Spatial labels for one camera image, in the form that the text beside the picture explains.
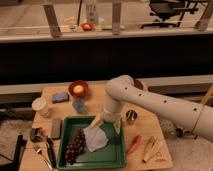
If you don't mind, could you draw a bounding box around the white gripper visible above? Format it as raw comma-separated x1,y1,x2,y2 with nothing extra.
90,108,121,135

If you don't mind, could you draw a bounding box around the grey towel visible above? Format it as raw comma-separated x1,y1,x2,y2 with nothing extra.
83,126,108,152

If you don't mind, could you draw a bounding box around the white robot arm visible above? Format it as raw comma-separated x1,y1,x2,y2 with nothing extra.
91,75,213,142

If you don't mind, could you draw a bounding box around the green plastic tray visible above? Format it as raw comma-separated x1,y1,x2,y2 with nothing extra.
57,116,126,171

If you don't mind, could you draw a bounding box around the small metal cup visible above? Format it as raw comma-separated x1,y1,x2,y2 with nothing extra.
126,110,137,125

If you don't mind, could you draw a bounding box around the blue-grey small cup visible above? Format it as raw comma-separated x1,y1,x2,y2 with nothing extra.
72,98,85,114

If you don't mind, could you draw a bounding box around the dark purple grape bunch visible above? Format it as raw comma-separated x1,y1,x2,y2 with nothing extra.
65,129,85,164

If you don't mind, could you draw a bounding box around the red bowl with egg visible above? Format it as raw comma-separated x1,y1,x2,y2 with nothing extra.
68,80,89,97

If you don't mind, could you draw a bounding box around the dark red bowl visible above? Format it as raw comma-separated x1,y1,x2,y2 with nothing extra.
133,79,143,90

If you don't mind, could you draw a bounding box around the grey rectangular block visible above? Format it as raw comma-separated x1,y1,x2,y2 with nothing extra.
51,118,62,139

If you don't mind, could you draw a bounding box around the blue sponge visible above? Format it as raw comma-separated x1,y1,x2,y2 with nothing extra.
52,92,69,103

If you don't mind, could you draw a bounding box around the black office chair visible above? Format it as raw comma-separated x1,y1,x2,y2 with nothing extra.
141,0,207,28

